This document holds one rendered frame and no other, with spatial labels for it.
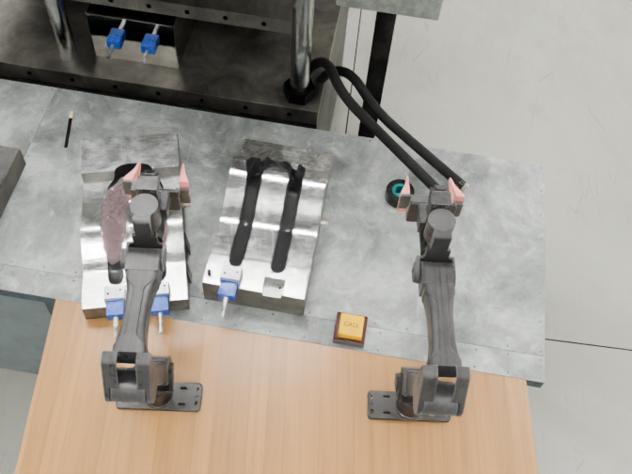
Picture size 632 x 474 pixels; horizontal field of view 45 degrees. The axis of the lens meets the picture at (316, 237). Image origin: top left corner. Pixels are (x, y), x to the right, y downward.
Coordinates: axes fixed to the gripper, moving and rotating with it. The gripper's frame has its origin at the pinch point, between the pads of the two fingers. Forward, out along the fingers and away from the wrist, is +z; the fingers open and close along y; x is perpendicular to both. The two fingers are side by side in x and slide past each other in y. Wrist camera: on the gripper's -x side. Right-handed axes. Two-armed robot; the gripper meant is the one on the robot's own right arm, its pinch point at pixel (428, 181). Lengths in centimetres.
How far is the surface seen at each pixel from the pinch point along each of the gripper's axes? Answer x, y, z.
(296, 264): 31.4, 28.6, -4.5
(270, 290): 33.9, 34.9, -10.9
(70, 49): 36, 103, 74
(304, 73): 29, 29, 61
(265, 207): 29.8, 37.5, 11.8
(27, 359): 101, 115, -3
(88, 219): 31, 83, 6
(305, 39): 15, 29, 61
